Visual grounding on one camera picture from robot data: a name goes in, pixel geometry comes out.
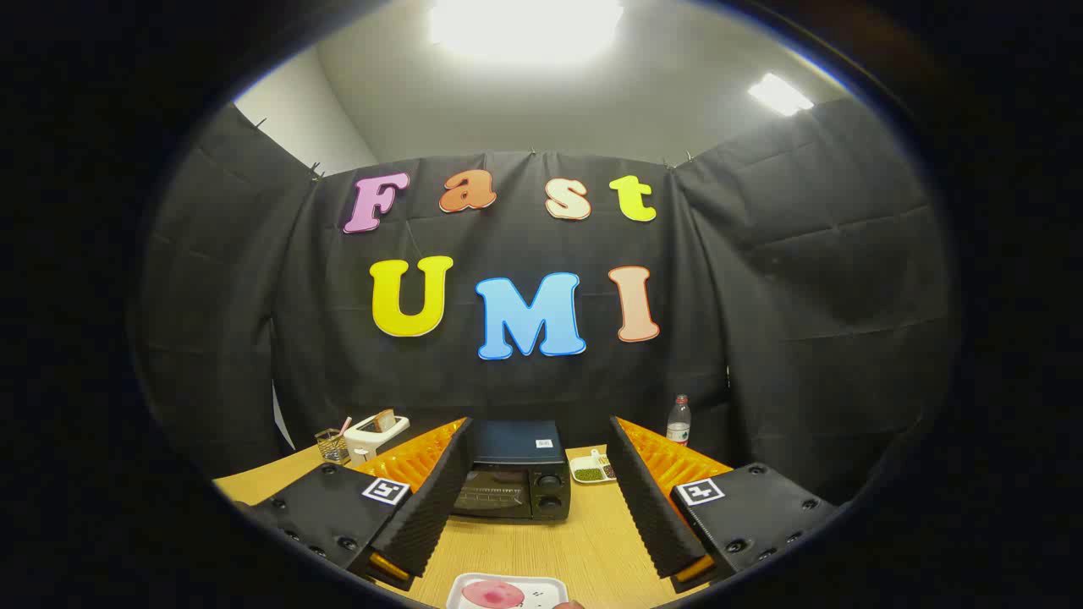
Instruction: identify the pink ham slice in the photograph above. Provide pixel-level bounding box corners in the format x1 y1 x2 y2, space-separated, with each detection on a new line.
462 579 525 609

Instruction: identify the white square plate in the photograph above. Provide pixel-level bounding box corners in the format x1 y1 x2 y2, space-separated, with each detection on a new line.
446 573 569 609

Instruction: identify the black toaster oven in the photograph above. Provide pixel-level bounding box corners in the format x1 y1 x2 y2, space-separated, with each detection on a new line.
450 420 573 523

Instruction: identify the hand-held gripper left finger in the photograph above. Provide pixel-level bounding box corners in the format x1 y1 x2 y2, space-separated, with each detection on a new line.
233 416 476 592

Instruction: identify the white pop-up toaster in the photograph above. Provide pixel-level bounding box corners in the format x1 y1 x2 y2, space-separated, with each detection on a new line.
343 413 411 464

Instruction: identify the large ceiling light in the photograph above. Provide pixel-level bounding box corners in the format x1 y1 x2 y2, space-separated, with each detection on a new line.
430 0 625 64

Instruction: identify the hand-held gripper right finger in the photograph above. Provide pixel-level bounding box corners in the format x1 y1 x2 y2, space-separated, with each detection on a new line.
607 414 840 594

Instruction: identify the small ceiling light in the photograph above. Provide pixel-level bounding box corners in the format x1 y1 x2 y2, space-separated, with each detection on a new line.
748 73 815 117

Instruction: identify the white divided bean dish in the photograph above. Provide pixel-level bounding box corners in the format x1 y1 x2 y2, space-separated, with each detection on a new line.
569 450 617 485

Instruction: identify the clear plastic water bottle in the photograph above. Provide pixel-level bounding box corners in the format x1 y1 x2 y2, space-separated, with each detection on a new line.
666 394 692 447

